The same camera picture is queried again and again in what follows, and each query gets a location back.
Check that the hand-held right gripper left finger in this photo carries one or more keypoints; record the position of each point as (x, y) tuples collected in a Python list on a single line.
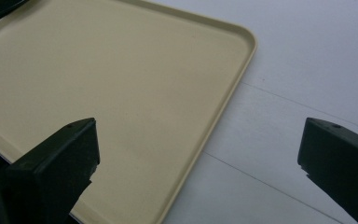
[(52, 168)]

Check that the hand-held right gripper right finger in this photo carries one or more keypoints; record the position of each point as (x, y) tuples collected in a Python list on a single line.
[(341, 158)]

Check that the beige plastic tray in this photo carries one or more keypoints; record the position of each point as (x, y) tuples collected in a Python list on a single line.
[(121, 81)]

